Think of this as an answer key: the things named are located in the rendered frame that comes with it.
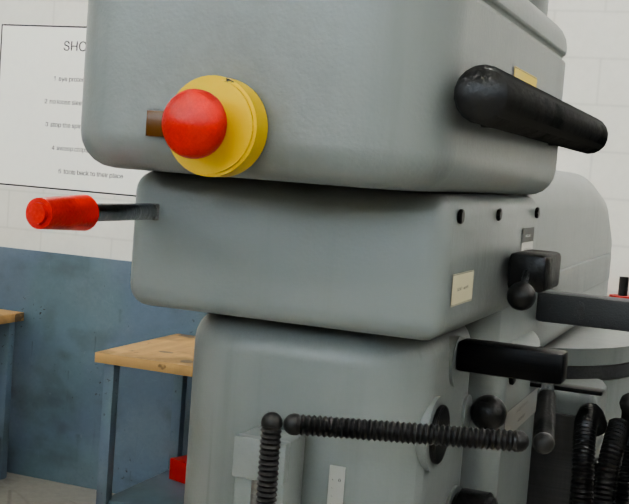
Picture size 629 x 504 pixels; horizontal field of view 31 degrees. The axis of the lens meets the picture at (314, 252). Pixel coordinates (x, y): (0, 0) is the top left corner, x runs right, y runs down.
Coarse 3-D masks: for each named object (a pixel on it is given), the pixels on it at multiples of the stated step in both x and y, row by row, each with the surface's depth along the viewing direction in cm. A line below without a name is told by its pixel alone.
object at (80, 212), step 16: (32, 208) 69; (48, 208) 69; (64, 208) 70; (80, 208) 72; (96, 208) 73; (112, 208) 76; (128, 208) 78; (144, 208) 80; (32, 224) 70; (48, 224) 69; (64, 224) 71; (80, 224) 72
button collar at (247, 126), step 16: (192, 80) 68; (208, 80) 67; (224, 80) 67; (224, 96) 67; (240, 96) 67; (256, 96) 68; (240, 112) 67; (256, 112) 67; (240, 128) 67; (256, 128) 67; (224, 144) 67; (240, 144) 67; (256, 144) 67; (192, 160) 68; (208, 160) 68; (224, 160) 67; (240, 160) 67; (208, 176) 68; (224, 176) 68
